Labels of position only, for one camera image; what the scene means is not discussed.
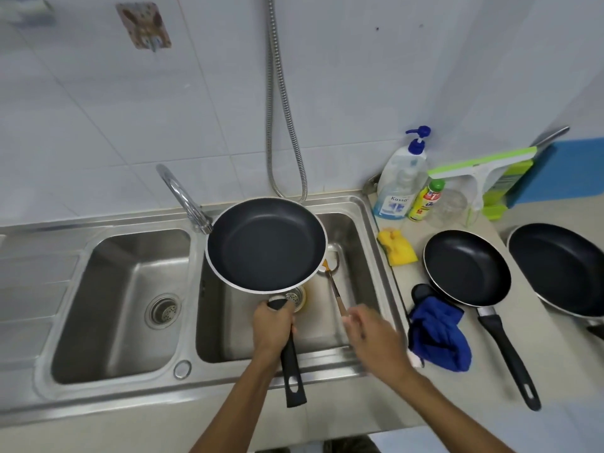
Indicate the stainless steel double sink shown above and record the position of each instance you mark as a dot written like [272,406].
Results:
[122,287]

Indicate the brown adhesive wall hook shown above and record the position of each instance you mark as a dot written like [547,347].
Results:
[144,23]

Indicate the green white squeegee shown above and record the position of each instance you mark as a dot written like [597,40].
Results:
[476,167]

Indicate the small yellow bottle green cap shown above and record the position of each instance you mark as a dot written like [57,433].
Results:
[424,200]

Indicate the large black frying pan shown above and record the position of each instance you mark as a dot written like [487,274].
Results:
[266,245]

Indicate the chrome faucet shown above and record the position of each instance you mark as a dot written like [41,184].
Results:
[181,193]

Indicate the person's camouflage trousers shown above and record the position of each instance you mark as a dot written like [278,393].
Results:
[344,445]

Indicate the yellow sponge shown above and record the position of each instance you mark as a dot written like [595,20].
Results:
[398,247]

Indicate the small black frying pan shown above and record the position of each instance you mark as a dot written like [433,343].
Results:
[467,268]

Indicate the blue cutting board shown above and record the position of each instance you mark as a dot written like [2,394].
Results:
[561,172]

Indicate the person's left hand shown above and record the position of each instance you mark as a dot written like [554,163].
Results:
[271,330]

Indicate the person's right forearm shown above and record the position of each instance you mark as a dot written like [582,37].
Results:
[453,415]

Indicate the clear glass cup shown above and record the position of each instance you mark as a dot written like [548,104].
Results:
[448,207]

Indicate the person's right hand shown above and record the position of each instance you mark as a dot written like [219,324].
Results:
[377,344]

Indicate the medium black frying pan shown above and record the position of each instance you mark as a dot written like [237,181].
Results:
[557,268]

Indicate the person's left forearm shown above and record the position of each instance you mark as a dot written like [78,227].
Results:
[231,410]

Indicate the clear pump soap bottle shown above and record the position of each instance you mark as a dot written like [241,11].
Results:
[398,183]

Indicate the metal sink strainer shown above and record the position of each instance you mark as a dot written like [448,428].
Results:
[163,311]
[299,297]

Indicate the green knife block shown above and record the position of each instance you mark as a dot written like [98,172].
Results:
[505,183]

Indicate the blue microfibre cloth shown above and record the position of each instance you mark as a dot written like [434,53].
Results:
[439,339]

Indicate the white wall shelf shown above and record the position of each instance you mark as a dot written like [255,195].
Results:
[23,11]

